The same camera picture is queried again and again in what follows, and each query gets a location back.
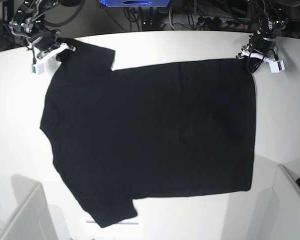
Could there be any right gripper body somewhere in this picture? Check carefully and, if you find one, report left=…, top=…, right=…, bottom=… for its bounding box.
left=27, top=29, right=61, bottom=53

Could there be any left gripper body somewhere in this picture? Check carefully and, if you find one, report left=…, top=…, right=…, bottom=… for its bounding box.
left=248, top=30, right=277, bottom=54

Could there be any black T-shirt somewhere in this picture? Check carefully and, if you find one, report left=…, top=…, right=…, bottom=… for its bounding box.
left=40, top=38, right=256, bottom=228

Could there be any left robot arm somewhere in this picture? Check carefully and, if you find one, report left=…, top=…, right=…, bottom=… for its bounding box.
left=236, top=0, right=288, bottom=63

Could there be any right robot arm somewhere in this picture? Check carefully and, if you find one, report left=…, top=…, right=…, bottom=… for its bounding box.
left=8, top=0, right=85, bottom=65

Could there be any power strip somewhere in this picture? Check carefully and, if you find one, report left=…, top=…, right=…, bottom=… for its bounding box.
left=196, top=16, right=245, bottom=29

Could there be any blue box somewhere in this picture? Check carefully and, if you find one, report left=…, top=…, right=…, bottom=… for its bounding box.
left=100, top=0, right=170, bottom=8

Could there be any white partition right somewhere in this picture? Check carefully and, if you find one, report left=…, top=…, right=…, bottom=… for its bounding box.
left=272, top=164, right=300, bottom=240

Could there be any white partition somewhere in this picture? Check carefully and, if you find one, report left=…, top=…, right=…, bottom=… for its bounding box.
left=0, top=183, right=58, bottom=240
left=272, top=164, right=300, bottom=240

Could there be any white partition left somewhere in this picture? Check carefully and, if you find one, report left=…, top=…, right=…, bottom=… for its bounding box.
left=0, top=183, right=58, bottom=240

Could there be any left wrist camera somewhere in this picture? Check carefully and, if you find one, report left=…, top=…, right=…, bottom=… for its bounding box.
left=268, top=60, right=286, bottom=73

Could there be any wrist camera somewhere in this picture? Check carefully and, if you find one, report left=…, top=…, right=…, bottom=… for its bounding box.
left=268, top=60, right=286, bottom=73
left=31, top=63, right=45, bottom=75

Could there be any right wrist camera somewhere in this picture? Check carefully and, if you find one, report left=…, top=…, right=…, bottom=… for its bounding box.
left=31, top=63, right=45, bottom=75

